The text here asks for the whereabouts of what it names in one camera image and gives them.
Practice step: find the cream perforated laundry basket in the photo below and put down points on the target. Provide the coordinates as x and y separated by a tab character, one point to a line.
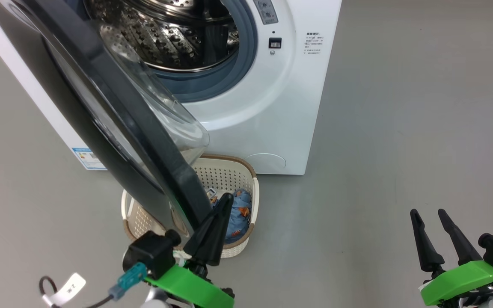
225	175

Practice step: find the white front-load washing machine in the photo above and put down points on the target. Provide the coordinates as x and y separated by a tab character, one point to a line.
263	107

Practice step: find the round white filter cover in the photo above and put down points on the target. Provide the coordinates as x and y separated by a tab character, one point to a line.
267	163

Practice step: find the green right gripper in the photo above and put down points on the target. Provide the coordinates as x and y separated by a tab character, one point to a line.
464	280

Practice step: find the grey warning sticker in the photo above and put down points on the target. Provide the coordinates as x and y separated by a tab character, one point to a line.
267	10

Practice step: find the blue energy label sticker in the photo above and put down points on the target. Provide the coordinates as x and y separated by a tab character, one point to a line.
86	158

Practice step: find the black door latch socket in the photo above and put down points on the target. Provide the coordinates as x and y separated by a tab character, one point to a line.
275	42

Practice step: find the stainless steel washing machine drum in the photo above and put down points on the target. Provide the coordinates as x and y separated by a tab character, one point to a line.
165	34

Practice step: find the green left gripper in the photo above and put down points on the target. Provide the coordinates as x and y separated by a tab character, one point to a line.
195	288

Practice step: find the round black glass washer door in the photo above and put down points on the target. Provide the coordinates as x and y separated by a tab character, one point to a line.
114	107

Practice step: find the blue bear print garment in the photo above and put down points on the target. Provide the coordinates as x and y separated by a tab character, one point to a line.
240	211

